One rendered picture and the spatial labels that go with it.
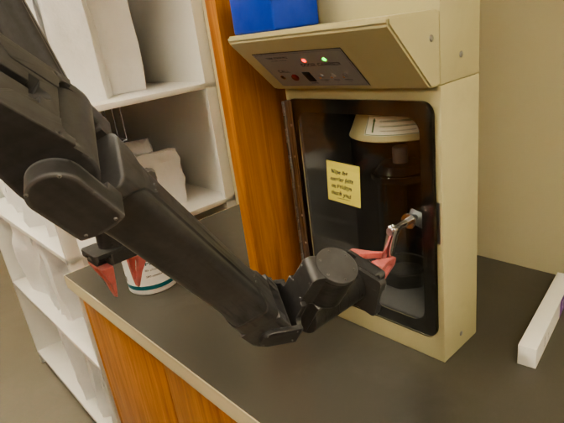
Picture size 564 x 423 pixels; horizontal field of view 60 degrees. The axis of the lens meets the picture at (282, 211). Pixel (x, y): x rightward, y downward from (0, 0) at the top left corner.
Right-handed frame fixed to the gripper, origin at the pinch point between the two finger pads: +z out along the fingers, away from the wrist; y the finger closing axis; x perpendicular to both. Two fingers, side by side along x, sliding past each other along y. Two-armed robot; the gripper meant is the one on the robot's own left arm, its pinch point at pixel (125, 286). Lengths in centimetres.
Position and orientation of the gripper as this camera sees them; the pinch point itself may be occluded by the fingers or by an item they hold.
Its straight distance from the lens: 97.8
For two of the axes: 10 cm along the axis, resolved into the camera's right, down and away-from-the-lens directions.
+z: 1.2, 9.3, 3.5
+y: 7.3, -3.2, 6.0
